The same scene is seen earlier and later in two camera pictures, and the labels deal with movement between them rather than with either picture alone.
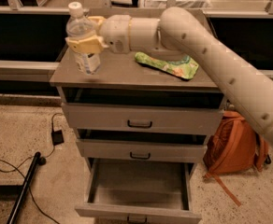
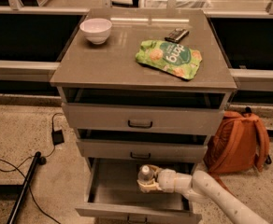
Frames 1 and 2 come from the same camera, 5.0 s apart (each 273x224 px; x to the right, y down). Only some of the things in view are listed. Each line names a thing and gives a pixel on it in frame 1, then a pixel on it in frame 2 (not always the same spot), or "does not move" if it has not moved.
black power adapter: [57, 137] does not move
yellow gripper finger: [98, 20] -> [155, 170]
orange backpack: [233, 147] does not move
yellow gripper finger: [87, 45] -> [146, 188]
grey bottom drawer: [139, 190] does not move
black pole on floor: [27, 179] does not move
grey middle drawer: [142, 146] does not move
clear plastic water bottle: [79, 26] -> [146, 173]
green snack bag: [185, 67] does not move
